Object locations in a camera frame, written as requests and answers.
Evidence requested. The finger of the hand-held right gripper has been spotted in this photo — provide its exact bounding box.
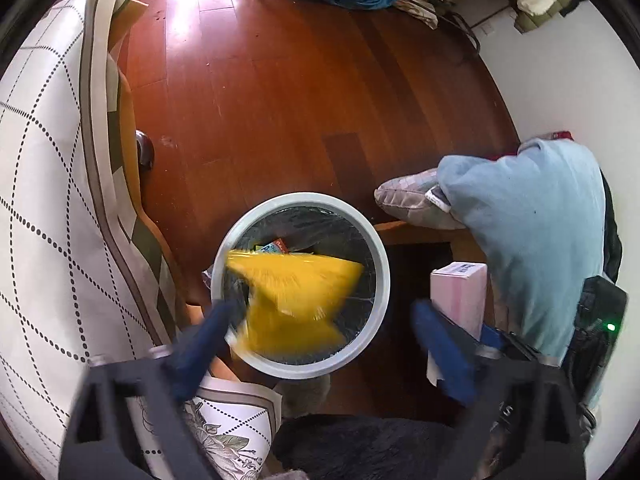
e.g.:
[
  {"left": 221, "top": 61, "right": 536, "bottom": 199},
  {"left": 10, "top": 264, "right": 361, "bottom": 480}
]
[{"left": 480, "top": 325, "right": 544, "bottom": 364}]

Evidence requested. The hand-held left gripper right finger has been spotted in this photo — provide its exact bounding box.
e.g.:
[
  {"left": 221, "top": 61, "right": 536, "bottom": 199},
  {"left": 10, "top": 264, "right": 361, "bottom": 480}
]
[{"left": 411, "top": 300, "right": 587, "bottom": 480}]

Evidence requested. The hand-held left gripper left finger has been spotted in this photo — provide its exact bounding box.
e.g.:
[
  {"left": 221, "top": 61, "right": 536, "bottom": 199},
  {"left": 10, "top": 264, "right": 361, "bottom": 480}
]
[{"left": 59, "top": 300, "right": 251, "bottom": 480}]

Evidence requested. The pink box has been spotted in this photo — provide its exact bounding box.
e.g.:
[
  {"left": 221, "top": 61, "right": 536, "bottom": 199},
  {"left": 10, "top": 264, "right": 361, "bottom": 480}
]
[{"left": 427, "top": 261, "right": 489, "bottom": 386}]

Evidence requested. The yellow plastic packet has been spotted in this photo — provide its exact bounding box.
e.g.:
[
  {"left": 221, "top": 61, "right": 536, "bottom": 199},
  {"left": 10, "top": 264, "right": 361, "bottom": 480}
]
[{"left": 222, "top": 250, "right": 365, "bottom": 359}]

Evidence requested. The white trash bin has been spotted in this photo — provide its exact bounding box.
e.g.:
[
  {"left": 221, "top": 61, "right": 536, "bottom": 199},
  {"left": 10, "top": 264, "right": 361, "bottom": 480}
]
[{"left": 210, "top": 191, "right": 391, "bottom": 380}]

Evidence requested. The blue and white milk carton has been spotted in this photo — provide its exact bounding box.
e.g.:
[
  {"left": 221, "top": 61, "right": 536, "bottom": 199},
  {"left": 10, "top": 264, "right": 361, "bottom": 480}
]
[{"left": 254, "top": 239, "right": 290, "bottom": 257}]

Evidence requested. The dark cloth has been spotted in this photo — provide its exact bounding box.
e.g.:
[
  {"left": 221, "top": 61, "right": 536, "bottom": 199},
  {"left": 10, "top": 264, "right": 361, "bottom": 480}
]
[{"left": 600, "top": 172, "right": 624, "bottom": 284}]

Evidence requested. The grey fuzzy slipper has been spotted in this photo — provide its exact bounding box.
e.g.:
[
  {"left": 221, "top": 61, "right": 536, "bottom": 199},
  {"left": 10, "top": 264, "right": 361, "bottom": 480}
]
[{"left": 275, "top": 375, "right": 332, "bottom": 419}]

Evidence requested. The person leg in blue pants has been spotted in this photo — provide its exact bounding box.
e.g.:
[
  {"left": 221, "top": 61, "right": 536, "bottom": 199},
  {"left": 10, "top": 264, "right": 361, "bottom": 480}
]
[{"left": 437, "top": 138, "right": 614, "bottom": 409}]

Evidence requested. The grey patterned slipper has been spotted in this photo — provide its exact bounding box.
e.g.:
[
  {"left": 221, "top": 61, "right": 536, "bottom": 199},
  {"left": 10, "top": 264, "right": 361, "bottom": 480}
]
[{"left": 374, "top": 169, "right": 469, "bottom": 231}]

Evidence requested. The white grid-patterned tablecloth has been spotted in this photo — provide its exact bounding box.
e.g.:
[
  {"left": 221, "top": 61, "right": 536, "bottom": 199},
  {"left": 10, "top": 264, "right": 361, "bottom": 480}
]
[{"left": 0, "top": 0, "right": 284, "bottom": 480}]

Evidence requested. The wooden table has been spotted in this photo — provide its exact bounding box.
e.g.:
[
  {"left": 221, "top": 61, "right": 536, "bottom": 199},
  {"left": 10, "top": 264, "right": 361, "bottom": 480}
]
[{"left": 114, "top": 67, "right": 201, "bottom": 311}]

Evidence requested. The olive green jacket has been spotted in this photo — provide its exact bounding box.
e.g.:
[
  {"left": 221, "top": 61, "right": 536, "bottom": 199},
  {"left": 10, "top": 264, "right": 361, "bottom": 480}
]
[{"left": 515, "top": 0, "right": 582, "bottom": 34}]

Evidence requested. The patterned tote bag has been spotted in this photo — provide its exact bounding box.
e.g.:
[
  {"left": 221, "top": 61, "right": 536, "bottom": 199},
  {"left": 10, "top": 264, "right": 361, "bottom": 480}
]
[{"left": 392, "top": 0, "right": 441, "bottom": 30}]

